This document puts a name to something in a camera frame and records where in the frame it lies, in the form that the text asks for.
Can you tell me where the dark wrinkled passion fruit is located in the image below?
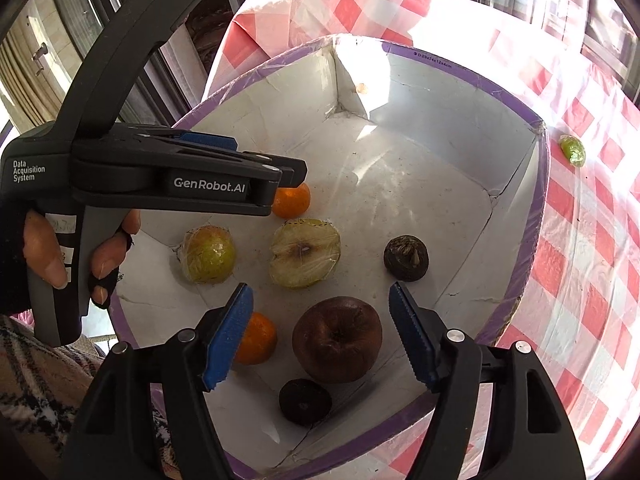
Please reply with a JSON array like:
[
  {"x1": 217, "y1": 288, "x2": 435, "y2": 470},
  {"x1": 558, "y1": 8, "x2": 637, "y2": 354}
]
[{"x1": 383, "y1": 234, "x2": 430, "y2": 282}]

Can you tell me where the plaid sleeve forearm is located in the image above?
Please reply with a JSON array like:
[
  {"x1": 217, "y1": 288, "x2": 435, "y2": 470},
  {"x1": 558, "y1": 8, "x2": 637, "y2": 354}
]
[{"x1": 0, "y1": 314, "x2": 166, "y2": 480}]

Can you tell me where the yellow apple half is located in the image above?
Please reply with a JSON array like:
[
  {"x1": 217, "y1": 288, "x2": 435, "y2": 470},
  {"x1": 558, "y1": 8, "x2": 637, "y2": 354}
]
[{"x1": 269, "y1": 218, "x2": 342, "y2": 288}]

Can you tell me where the orange mandarin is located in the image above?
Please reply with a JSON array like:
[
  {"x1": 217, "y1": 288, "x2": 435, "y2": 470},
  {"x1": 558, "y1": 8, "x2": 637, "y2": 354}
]
[
  {"x1": 234, "y1": 312, "x2": 278, "y2": 365},
  {"x1": 271, "y1": 183, "x2": 311, "y2": 220}
]

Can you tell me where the purple cardboard box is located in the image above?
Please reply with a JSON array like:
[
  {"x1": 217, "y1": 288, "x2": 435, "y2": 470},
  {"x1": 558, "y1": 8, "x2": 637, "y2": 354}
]
[{"x1": 111, "y1": 35, "x2": 548, "y2": 479}]

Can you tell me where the large dark red apple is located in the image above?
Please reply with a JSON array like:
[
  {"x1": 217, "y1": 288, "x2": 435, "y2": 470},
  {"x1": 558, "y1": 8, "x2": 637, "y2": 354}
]
[{"x1": 292, "y1": 296, "x2": 383, "y2": 384}]

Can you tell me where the person left hand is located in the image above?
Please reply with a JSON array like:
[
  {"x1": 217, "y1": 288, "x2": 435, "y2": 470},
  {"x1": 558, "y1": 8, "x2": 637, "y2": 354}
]
[{"x1": 22, "y1": 209, "x2": 143, "y2": 309}]

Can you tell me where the green lime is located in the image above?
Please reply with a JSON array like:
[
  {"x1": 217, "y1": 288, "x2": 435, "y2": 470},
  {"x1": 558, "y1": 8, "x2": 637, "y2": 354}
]
[{"x1": 558, "y1": 134, "x2": 586, "y2": 168}]

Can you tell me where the green apple half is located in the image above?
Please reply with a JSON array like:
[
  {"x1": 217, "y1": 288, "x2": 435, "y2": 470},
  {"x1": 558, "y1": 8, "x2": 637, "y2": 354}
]
[{"x1": 177, "y1": 224, "x2": 236, "y2": 284}]

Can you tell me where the small dark date fruit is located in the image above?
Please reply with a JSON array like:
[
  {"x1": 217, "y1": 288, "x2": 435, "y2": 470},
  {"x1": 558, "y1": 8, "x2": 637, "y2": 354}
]
[{"x1": 279, "y1": 378, "x2": 332, "y2": 428}]

